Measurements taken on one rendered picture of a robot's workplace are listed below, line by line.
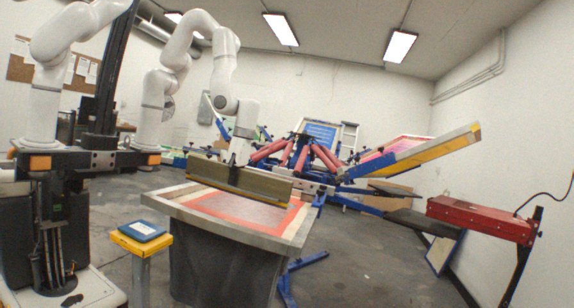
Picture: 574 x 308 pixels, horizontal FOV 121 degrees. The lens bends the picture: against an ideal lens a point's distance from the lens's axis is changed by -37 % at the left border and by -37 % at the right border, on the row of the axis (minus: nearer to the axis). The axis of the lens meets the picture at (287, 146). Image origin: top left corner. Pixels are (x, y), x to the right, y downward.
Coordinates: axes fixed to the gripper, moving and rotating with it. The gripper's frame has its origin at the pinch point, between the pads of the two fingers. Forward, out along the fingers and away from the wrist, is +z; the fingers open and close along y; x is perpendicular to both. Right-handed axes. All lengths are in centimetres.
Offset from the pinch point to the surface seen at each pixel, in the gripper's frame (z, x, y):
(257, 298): 40.2, 17.9, 5.5
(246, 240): 13.7, 13.1, 15.3
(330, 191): 8, 33, -66
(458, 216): 3, 101, -45
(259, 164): 9, -25, -105
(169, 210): 13.1, -15.4, 15.3
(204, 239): 23.1, -5.4, 6.5
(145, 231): 13.2, -9.8, 33.2
